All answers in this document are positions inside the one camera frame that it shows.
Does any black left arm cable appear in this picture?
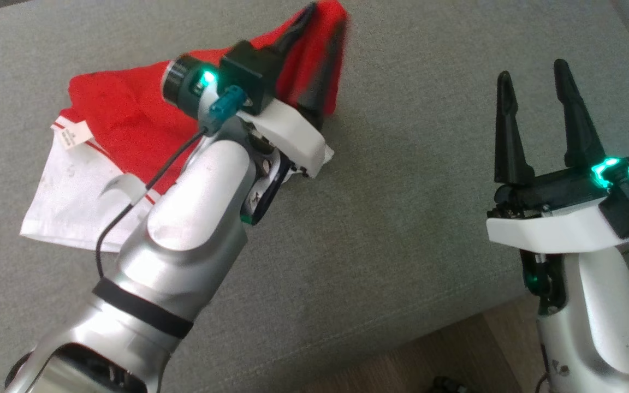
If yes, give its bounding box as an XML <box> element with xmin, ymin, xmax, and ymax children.
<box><xmin>95</xmin><ymin>127</ymin><xmax>210</xmax><ymax>280</ymax></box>

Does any grey sofa seat cushion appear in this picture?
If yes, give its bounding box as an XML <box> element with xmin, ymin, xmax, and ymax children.
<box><xmin>0</xmin><ymin>0</ymin><xmax>629</xmax><ymax>393</ymax></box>

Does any teal left cable connector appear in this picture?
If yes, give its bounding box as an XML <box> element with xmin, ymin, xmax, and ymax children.
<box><xmin>208</xmin><ymin>86</ymin><xmax>248</xmax><ymax>135</ymax></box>

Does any red garment striped white trim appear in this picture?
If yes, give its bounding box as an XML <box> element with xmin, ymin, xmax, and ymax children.
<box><xmin>20</xmin><ymin>0</ymin><xmax>351</xmax><ymax>253</ymax></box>

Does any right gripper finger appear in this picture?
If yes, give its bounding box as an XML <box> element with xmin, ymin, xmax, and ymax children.
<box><xmin>495</xmin><ymin>71</ymin><xmax>536</xmax><ymax>186</ymax></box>
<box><xmin>554</xmin><ymin>59</ymin><xmax>607</xmax><ymax>169</ymax></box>

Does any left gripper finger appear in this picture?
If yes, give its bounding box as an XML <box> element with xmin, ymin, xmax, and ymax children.
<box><xmin>264</xmin><ymin>2</ymin><xmax>318</xmax><ymax>69</ymax></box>
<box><xmin>299</xmin><ymin>19</ymin><xmax>349</xmax><ymax>130</ymax></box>

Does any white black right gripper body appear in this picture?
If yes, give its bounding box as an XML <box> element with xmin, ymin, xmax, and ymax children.
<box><xmin>486</xmin><ymin>154</ymin><xmax>629</xmax><ymax>255</ymax></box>

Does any white cable clip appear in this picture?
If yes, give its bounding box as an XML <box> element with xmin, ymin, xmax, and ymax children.
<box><xmin>102</xmin><ymin>174</ymin><xmax>149</xmax><ymax>205</ymax></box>

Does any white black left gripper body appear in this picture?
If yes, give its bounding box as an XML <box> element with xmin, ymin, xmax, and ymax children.
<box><xmin>162</xmin><ymin>53</ymin><xmax>335</xmax><ymax>178</ymax></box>

